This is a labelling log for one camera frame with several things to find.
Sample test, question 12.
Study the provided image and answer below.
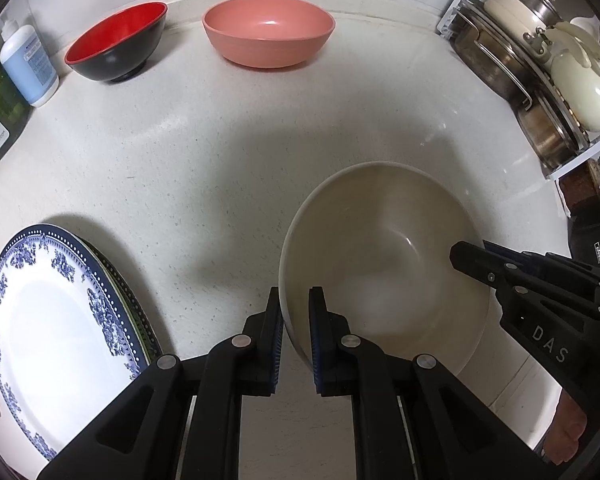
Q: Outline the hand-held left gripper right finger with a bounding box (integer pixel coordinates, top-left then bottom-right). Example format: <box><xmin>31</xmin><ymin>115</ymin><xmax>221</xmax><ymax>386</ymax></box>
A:
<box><xmin>307</xmin><ymin>286</ymin><xmax>548</xmax><ymax>480</ymax></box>

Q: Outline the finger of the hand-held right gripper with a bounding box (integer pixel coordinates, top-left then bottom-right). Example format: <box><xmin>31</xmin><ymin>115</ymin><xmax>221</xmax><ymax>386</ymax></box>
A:
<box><xmin>449</xmin><ymin>240</ymin><xmax>600</xmax><ymax>322</ymax></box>
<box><xmin>483</xmin><ymin>241</ymin><xmax>600</xmax><ymax>307</ymax></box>

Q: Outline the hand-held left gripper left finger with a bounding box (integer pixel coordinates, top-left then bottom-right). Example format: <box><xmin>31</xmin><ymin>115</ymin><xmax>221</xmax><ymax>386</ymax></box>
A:
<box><xmin>35</xmin><ymin>286</ymin><xmax>286</xmax><ymax>480</ymax></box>

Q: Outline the cream bowl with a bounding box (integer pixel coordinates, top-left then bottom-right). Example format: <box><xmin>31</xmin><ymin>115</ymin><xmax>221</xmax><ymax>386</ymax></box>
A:
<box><xmin>278</xmin><ymin>161</ymin><xmax>492</xmax><ymax>379</ymax></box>

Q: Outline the green rimmed plate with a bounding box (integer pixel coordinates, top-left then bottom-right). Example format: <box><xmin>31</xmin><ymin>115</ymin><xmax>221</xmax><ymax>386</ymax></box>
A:
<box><xmin>75</xmin><ymin>234</ymin><xmax>164</xmax><ymax>365</ymax></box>

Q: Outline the blue floral white plate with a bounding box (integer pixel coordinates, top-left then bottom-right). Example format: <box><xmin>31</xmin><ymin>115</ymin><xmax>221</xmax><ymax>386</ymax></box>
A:
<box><xmin>0</xmin><ymin>223</ymin><xmax>149</xmax><ymax>462</ymax></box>

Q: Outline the pink bowl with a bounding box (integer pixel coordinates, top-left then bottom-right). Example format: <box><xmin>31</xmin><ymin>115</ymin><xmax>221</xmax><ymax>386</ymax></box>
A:
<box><xmin>201</xmin><ymin>0</ymin><xmax>337</xmax><ymax>69</ymax></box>

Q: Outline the red and black bowl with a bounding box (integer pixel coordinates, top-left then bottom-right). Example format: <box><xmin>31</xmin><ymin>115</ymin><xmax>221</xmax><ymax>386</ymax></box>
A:
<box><xmin>63</xmin><ymin>1</ymin><xmax>169</xmax><ymax>84</ymax></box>

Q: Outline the person's right hand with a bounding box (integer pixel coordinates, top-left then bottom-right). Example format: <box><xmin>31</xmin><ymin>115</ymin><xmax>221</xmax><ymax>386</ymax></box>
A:
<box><xmin>542</xmin><ymin>390</ymin><xmax>589</xmax><ymax>466</ymax></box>

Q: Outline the black knife block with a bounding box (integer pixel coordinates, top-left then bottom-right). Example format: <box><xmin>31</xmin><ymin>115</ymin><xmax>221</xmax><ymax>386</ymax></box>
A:
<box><xmin>569</xmin><ymin>209</ymin><xmax>600</xmax><ymax>272</ymax></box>

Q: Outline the glass jar with dark contents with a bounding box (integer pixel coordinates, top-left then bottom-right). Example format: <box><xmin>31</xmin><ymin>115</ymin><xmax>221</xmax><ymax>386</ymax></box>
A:
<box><xmin>559</xmin><ymin>156</ymin><xmax>600</xmax><ymax>217</ymax></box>

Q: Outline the white and steel pot rack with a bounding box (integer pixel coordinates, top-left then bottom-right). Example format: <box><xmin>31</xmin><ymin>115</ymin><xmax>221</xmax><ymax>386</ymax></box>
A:
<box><xmin>436</xmin><ymin>0</ymin><xmax>600</xmax><ymax>182</ymax></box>

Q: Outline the small steel pot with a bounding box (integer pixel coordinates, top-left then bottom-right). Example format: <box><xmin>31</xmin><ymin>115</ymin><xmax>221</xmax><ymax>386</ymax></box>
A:
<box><xmin>517</xmin><ymin>94</ymin><xmax>589</xmax><ymax>169</ymax></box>

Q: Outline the cream ceramic teapot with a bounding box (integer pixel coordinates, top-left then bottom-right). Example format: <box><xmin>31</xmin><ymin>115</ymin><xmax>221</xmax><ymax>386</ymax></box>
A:
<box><xmin>539</xmin><ymin>20</ymin><xmax>600</xmax><ymax>132</ymax></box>

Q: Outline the wide steel pot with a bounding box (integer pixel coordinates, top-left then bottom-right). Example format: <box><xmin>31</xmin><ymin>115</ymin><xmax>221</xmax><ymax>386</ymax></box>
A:
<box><xmin>452</xmin><ymin>9</ymin><xmax>534</xmax><ymax>107</ymax></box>

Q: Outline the cream pot with glass lid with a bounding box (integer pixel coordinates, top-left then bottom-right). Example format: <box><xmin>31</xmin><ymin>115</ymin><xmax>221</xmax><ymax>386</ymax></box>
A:
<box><xmin>483</xmin><ymin>0</ymin><xmax>574</xmax><ymax>37</ymax></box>

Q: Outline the white pump bottle blue label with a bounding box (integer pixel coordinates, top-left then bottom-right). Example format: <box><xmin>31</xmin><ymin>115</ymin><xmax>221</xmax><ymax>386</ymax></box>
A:
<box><xmin>0</xmin><ymin>11</ymin><xmax>60</xmax><ymax>108</ymax></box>

